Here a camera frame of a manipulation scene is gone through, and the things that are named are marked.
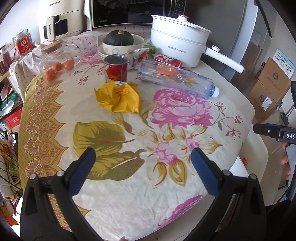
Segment clear plastic water bottle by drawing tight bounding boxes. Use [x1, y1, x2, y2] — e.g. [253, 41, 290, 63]
[137, 60, 220, 99]

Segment yellow wrapper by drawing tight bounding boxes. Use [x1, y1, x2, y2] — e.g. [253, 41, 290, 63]
[94, 80, 142, 113]

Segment red cartoon drink can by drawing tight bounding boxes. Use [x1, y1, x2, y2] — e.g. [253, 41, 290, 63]
[154, 54, 182, 68]

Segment red tin can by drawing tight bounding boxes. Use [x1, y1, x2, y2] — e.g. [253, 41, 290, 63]
[104, 54, 128, 82]

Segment small white red snack packet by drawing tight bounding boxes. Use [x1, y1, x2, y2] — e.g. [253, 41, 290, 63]
[125, 48, 149, 71]

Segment person's right hand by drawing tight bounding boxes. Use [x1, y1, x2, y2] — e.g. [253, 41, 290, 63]
[281, 143, 291, 180]

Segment lower cardboard box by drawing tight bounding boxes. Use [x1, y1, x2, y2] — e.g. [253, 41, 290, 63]
[247, 81, 279, 123]

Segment cardboard box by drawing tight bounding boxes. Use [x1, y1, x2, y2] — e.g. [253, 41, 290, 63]
[259, 58, 290, 103]
[247, 81, 279, 123]

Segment white plastic chair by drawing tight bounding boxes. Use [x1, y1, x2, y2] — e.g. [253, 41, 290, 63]
[230, 127, 268, 182]

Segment orange packet on chair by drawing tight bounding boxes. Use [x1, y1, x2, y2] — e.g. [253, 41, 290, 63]
[241, 158, 248, 169]

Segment upper cardboard box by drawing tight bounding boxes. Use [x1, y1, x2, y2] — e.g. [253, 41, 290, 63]
[259, 58, 290, 103]

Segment floral tablecloth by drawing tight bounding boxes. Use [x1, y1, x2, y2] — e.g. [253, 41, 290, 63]
[18, 53, 254, 240]

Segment wooden shelf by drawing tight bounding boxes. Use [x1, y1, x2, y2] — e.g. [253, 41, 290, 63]
[1, 71, 23, 121]

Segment grey refrigerator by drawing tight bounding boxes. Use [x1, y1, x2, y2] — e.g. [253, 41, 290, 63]
[184, 0, 273, 90]

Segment orange cherry tomato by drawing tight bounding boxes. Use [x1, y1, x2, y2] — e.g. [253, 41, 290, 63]
[63, 59, 75, 70]
[45, 69, 56, 81]
[51, 62, 63, 72]

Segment white electric cooking pot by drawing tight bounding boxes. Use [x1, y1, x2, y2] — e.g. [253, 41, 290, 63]
[151, 15, 244, 73]

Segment small dotted cloth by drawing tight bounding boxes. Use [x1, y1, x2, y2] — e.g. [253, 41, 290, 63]
[9, 25, 152, 100]

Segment glass jar with wooden lid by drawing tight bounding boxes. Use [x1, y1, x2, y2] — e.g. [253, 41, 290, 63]
[39, 40, 82, 73]

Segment stacked white plates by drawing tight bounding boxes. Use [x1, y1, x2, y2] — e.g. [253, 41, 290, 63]
[98, 44, 108, 60]

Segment red label spice jar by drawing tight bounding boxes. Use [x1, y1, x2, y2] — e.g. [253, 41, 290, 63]
[14, 29, 33, 56]

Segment dark green pumpkin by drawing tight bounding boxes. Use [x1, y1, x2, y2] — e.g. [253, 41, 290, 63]
[103, 30, 134, 46]

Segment cream air fryer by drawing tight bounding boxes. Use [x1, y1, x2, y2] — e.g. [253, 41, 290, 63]
[39, 0, 84, 42]

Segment black microwave oven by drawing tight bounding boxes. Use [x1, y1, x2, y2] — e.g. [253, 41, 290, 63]
[89, 0, 187, 29]

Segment wire basket rack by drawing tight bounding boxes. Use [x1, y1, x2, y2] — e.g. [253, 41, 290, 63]
[1, 131, 23, 201]

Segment white bowl with green handle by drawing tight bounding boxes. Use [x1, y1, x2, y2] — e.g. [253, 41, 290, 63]
[102, 34, 157, 55]

